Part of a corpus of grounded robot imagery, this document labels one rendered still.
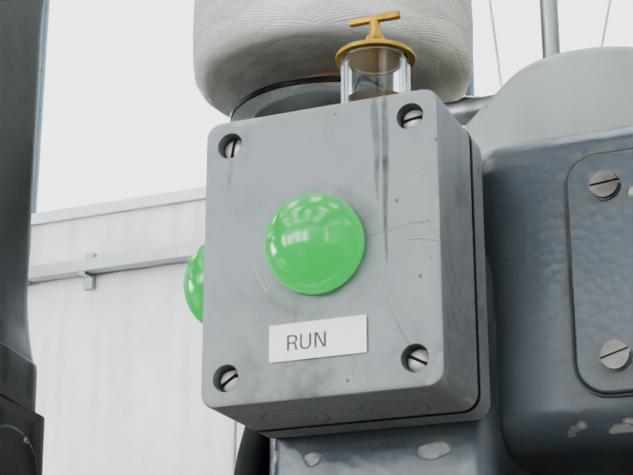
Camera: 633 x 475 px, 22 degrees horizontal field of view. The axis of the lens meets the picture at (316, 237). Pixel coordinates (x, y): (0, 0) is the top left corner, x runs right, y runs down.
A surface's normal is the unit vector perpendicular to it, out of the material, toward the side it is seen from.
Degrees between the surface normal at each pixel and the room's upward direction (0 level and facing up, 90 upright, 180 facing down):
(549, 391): 90
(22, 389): 81
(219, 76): 177
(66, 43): 90
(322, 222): 87
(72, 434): 90
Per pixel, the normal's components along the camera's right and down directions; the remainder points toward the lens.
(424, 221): -0.38, -0.31
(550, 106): -0.61, -0.27
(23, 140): 0.88, -0.29
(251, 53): 0.02, 0.95
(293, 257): -0.48, 0.17
